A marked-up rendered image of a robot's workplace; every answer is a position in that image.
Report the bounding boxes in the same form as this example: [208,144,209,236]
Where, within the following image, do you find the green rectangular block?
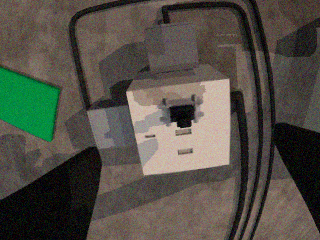
[0,67,61,141]

